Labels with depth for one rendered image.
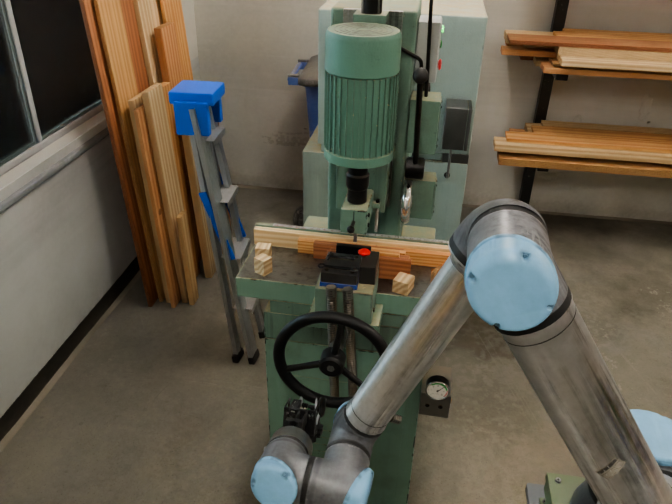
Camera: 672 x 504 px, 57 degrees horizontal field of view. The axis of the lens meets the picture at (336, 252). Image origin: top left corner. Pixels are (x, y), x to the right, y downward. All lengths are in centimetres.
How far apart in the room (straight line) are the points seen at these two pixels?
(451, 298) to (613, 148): 265
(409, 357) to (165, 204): 195
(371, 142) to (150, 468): 146
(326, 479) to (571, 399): 48
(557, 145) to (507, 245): 274
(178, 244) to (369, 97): 173
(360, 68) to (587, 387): 83
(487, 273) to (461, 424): 175
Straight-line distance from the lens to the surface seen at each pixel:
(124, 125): 280
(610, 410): 100
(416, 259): 169
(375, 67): 143
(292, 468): 121
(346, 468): 122
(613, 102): 400
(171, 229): 294
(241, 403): 257
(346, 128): 148
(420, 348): 110
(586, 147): 358
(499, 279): 82
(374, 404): 120
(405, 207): 171
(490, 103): 390
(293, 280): 162
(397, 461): 197
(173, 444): 247
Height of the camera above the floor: 179
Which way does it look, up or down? 31 degrees down
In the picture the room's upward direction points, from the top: 1 degrees clockwise
